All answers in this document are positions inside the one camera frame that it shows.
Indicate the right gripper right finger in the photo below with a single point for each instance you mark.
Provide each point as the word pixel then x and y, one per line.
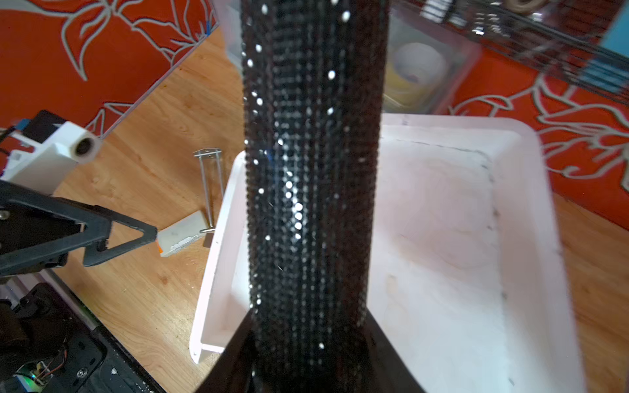
pixel 383 370

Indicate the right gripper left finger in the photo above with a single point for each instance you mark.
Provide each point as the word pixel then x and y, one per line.
pixel 233 372

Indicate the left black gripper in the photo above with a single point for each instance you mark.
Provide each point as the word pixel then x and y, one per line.
pixel 39 232

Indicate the white drawer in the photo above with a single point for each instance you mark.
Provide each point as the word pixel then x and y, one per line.
pixel 224 298

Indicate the white drawer cabinet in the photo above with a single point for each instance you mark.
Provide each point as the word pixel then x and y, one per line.
pixel 467 278

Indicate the small white orange packet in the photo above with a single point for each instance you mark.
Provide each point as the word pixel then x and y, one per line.
pixel 181 234

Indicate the yellow tape roll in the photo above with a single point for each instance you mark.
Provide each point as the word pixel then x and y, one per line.
pixel 413 74

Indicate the blue white box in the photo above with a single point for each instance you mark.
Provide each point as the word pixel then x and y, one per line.
pixel 609 70

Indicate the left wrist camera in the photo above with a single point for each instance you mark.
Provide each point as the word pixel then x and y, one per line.
pixel 56 146

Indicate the metal wire clip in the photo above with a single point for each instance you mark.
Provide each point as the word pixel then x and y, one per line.
pixel 212 180

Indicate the black wire wall basket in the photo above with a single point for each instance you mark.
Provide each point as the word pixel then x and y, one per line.
pixel 557 38

